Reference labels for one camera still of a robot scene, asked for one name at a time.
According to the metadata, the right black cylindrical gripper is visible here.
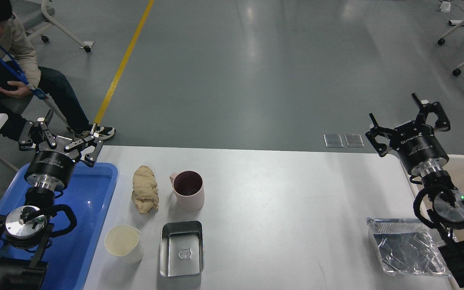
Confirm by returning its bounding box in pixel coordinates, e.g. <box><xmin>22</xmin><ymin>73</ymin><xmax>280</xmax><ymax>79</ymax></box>
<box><xmin>365</xmin><ymin>93</ymin><xmax>451</xmax><ymax>174</ymax></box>

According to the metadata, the left black cylindrical gripper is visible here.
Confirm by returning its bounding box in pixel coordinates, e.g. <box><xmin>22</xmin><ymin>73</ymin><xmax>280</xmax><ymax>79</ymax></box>
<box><xmin>18</xmin><ymin>110</ymin><xmax>104</xmax><ymax>191</ymax></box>

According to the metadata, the pink plastic mug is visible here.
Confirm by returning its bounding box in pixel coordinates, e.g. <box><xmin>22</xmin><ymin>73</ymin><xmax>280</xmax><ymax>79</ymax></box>
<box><xmin>170</xmin><ymin>171</ymin><xmax>205</xmax><ymax>211</ymax></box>

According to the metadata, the rectangular steel container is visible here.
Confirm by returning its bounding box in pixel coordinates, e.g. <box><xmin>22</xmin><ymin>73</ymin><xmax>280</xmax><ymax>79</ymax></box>
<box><xmin>159</xmin><ymin>220</ymin><xmax>205</xmax><ymax>278</ymax></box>

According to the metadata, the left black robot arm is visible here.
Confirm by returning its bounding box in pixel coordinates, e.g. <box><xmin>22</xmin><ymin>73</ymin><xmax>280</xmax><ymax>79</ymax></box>
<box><xmin>0</xmin><ymin>110</ymin><xmax>103</xmax><ymax>290</ymax></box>

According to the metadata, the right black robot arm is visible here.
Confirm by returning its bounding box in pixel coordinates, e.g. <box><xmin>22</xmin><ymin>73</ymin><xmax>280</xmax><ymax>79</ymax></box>
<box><xmin>366</xmin><ymin>93</ymin><xmax>464</xmax><ymax>288</ymax></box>

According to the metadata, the right floor socket plate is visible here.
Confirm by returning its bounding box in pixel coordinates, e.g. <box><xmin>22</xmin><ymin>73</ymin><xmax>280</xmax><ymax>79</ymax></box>
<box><xmin>344</xmin><ymin>134</ymin><xmax>365</xmax><ymax>147</ymax></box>

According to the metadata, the floor socket plate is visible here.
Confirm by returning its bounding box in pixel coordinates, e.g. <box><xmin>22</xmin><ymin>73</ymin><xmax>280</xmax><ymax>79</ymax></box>
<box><xmin>344</xmin><ymin>134</ymin><xmax>365</xmax><ymax>147</ymax></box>
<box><xmin>323</xmin><ymin>134</ymin><xmax>344</xmax><ymax>147</ymax></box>

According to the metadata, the left floor socket plate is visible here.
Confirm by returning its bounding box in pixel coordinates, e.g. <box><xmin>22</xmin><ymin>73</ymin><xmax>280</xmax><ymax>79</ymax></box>
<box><xmin>323</xmin><ymin>134</ymin><xmax>344</xmax><ymax>147</ymax></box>

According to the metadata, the seated person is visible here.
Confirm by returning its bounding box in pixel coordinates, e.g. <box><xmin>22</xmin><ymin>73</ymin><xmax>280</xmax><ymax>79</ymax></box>
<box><xmin>0</xmin><ymin>0</ymin><xmax>116</xmax><ymax>141</ymax></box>

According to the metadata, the crumpled beige cloth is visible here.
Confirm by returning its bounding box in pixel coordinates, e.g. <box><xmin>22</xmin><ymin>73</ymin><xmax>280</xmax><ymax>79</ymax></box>
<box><xmin>131</xmin><ymin>165</ymin><xmax>160</xmax><ymax>214</ymax></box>

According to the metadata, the blue plastic tray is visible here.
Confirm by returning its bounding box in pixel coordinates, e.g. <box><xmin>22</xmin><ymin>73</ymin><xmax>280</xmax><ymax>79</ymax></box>
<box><xmin>0</xmin><ymin>162</ymin><xmax>118</xmax><ymax>290</ymax></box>

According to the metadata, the cream white cup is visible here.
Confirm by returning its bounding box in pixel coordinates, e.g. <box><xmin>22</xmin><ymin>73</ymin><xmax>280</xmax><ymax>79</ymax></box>
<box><xmin>104</xmin><ymin>224</ymin><xmax>143</xmax><ymax>264</ymax></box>

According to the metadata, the aluminium foil tray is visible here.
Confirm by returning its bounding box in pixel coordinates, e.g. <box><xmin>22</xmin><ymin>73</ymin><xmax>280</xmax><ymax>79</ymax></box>
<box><xmin>366</xmin><ymin>217</ymin><xmax>453</xmax><ymax>278</ymax></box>

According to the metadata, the white floor power adapter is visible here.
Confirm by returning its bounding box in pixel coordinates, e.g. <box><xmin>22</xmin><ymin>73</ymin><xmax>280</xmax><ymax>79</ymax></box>
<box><xmin>439</xmin><ymin>0</ymin><xmax>451</xmax><ymax>13</ymax></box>

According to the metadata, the grey office chair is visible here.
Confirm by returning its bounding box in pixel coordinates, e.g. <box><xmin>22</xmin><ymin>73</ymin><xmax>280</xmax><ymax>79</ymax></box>
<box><xmin>10</xmin><ymin>0</ymin><xmax>94</xmax><ymax>53</ymax></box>

